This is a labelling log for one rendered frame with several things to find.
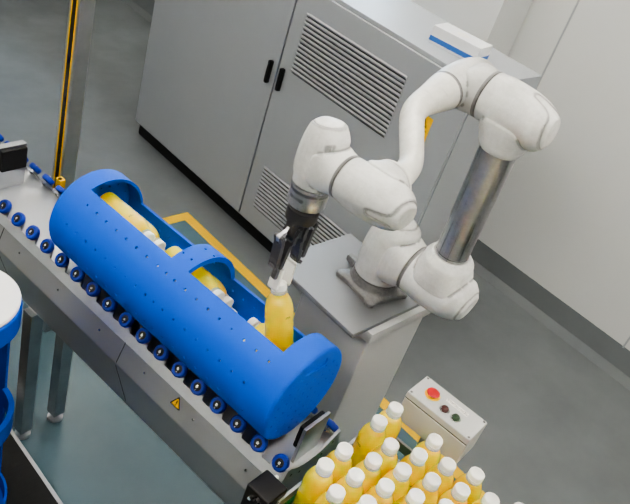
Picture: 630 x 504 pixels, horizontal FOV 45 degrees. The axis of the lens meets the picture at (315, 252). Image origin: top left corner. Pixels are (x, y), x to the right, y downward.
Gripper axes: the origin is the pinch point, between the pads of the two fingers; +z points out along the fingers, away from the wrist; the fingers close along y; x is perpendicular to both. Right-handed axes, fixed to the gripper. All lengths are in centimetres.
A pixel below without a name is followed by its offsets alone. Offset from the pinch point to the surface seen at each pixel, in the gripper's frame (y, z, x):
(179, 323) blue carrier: 14.1, 21.5, -15.4
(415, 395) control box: -24.8, 25.4, 35.0
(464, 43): -172, -16, -59
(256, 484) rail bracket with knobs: 22.3, 35.1, 25.2
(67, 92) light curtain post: -28, 20, -126
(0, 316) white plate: 42, 31, -48
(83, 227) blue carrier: 14, 19, -57
